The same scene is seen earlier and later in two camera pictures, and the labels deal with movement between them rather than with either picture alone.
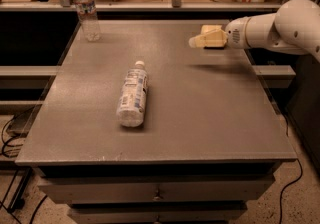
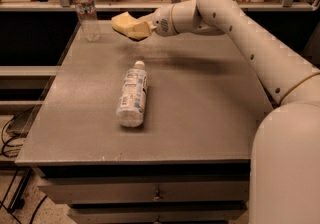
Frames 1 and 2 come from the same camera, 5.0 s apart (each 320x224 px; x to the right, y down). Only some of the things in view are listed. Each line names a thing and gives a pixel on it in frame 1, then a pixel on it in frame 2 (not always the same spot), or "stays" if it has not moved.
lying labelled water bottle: (134, 97) stays
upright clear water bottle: (85, 6) stays
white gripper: (236, 34) to (162, 21)
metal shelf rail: (144, 6) stays
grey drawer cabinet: (210, 141) stays
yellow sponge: (215, 37) to (123, 23)
